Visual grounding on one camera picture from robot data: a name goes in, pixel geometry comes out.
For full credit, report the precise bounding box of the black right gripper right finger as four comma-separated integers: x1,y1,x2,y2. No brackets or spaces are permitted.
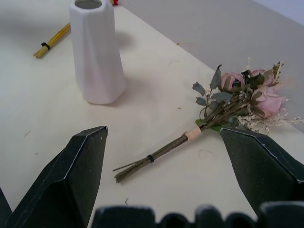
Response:
220,127,304,217

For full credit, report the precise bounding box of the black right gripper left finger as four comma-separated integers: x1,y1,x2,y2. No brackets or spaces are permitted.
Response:
5,126,109,228

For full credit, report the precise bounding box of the white ceramic vase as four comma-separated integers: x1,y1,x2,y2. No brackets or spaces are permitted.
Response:
69,0,126,105

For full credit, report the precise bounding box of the pink dried rose bouquet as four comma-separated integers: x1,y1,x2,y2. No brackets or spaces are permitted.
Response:
112,57,304,185

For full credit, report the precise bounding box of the yellow dried stem bundle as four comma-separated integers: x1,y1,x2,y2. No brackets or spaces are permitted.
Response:
33,22,72,59

